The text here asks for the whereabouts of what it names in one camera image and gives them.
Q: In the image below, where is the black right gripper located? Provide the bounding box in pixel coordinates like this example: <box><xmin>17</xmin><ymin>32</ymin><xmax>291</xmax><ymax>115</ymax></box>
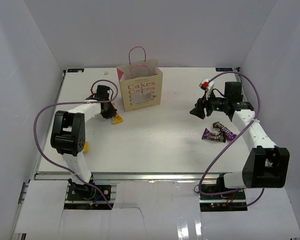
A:
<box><xmin>190</xmin><ymin>90</ymin><xmax>229</xmax><ymax>120</ymax></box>

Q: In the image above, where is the yellow snack bar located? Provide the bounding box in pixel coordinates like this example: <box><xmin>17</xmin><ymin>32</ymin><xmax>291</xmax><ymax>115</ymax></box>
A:
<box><xmin>111</xmin><ymin>114</ymin><xmax>124</xmax><ymax>125</ymax></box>
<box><xmin>83</xmin><ymin>141</ymin><xmax>89</xmax><ymax>153</ymax></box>

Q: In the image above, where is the paper bag with pink handles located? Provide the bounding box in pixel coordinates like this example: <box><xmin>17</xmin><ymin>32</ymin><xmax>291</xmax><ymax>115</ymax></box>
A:
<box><xmin>116</xmin><ymin>50</ymin><xmax>163</xmax><ymax>112</ymax></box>

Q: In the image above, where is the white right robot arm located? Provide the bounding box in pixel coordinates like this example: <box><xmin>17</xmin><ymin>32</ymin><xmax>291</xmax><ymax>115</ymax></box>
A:
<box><xmin>190</xmin><ymin>79</ymin><xmax>290</xmax><ymax>200</ymax></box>

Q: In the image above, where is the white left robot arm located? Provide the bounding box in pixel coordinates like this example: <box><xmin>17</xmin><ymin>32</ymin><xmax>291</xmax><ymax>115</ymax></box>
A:
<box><xmin>50</xmin><ymin>85</ymin><xmax>117</xmax><ymax>200</ymax></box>

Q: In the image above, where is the purple chocolate pack lower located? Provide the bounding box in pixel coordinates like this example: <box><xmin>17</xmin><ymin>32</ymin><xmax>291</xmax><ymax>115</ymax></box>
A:
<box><xmin>201</xmin><ymin>128</ymin><xmax>227</xmax><ymax>143</ymax></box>

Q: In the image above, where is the purple chocolate pack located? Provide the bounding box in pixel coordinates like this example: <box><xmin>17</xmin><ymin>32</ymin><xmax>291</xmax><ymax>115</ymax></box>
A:
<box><xmin>201</xmin><ymin>128</ymin><xmax>227</xmax><ymax>143</ymax></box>
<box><xmin>212</xmin><ymin>121</ymin><xmax>237</xmax><ymax>142</ymax></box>

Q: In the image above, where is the purple chocolate pack upper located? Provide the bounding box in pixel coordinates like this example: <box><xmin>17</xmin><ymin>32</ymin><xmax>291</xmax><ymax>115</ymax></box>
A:
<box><xmin>212</xmin><ymin>121</ymin><xmax>237</xmax><ymax>142</ymax></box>

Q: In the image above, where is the blue label right corner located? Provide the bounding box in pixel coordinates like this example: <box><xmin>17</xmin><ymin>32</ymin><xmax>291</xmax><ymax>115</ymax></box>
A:
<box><xmin>215</xmin><ymin>67</ymin><xmax>233</xmax><ymax>72</ymax></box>

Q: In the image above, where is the blue label corner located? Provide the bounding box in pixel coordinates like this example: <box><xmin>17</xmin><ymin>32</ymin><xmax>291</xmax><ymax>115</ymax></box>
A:
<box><xmin>215</xmin><ymin>67</ymin><xmax>233</xmax><ymax>72</ymax></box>
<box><xmin>66</xmin><ymin>68</ymin><xmax>85</xmax><ymax>73</ymax></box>

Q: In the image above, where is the blue label left corner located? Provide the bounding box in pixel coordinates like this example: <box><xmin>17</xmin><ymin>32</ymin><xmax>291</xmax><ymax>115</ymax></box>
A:
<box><xmin>66</xmin><ymin>68</ymin><xmax>85</xmax><ymax>73</ymax></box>

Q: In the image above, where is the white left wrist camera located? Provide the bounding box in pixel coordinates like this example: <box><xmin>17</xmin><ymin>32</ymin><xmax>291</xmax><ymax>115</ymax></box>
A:
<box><xmin>90</xmin><ymin>85</ymin><xmax>111</xmax><ymax>101</ymax></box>

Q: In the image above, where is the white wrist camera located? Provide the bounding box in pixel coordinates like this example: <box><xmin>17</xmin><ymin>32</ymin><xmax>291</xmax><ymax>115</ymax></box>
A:
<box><xmin>199</xmin><ymin>78</ymin><xmax>214</xmax><ymax>99</ymax></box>
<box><xmin>90</xmin><ymin>85</ymin><xmax>111</xmax><ymax>101</ymax></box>

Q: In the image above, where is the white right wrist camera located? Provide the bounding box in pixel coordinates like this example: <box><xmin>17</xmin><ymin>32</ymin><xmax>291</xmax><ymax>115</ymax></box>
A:
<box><xmin>199</xmin><ymin>78</ymin><xmax>214</xmax><ymax>99</ymax></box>

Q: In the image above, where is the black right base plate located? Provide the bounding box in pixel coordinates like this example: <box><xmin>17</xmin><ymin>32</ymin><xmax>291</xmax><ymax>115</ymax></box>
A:
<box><xmin>193</xmin><ymin>184</ymin><xmax>248</xmax><ymax>213</ymax></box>

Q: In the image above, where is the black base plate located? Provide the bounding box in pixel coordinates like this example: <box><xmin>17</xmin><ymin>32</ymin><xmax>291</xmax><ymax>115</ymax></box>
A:
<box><xmin>193</xmin><ymin>184</ymin><xmax>248</xmax><ymax>213</ymax></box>
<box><xmin>64</xmin><ymin>184</ymin><xmax>114</xmax><ymax>211</ymax></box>

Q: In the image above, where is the aluminium front rail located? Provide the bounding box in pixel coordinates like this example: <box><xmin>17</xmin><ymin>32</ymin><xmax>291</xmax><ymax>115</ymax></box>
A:
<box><xmin>34</xmin><ymin>172</ymin><xmax>203</xmax><ymax>182</ymax></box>

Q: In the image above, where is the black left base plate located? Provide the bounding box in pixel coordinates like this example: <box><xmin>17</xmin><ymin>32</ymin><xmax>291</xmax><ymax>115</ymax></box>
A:
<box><xmin>64</xmin><ymin>184</ymin><xmax>114</xmax><ymax>211</ymax></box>

